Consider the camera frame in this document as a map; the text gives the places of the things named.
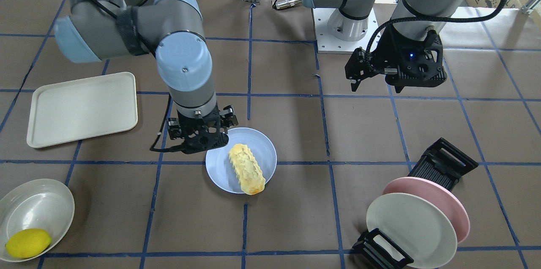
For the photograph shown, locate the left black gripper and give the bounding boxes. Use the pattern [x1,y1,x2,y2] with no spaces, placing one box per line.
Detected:
[344,25,448,93]

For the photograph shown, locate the cream plate in rack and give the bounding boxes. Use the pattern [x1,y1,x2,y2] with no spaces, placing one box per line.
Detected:
[366,193,458,269]

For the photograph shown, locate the silver metal cylinder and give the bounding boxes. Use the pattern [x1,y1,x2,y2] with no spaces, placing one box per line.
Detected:
[274,0,303,11]

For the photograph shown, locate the brown paper table mat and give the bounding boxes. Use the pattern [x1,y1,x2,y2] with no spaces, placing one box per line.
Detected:
[0,0,540,269]

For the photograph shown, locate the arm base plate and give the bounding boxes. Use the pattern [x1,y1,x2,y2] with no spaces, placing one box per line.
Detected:
[312,8,379,54]

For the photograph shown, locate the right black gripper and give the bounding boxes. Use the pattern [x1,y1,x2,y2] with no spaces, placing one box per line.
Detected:
[150,105,238,154]

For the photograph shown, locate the blue plate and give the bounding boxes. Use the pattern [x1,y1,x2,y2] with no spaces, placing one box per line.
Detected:
[205,128,278,194]

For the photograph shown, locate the pink plate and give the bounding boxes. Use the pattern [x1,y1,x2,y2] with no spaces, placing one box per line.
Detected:
[382,177,471,243]

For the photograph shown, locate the white rectangular tray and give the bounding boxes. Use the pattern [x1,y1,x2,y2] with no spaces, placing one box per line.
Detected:
[26,71,138,148]

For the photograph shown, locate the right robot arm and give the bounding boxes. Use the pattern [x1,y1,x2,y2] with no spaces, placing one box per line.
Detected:
[55,0,238,154]

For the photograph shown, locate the black dish rack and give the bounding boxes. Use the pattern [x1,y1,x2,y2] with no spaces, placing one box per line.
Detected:
[352,138,478,269]

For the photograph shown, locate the yellow lemon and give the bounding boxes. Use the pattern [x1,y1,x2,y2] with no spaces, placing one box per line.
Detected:
[5,228,52,258]

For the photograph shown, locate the cream round plate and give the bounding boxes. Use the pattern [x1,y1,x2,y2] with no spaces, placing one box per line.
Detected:
[0,179,75,263]

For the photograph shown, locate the yellow bread loaf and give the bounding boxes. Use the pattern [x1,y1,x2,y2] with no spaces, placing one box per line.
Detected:
[228,144,266,195]

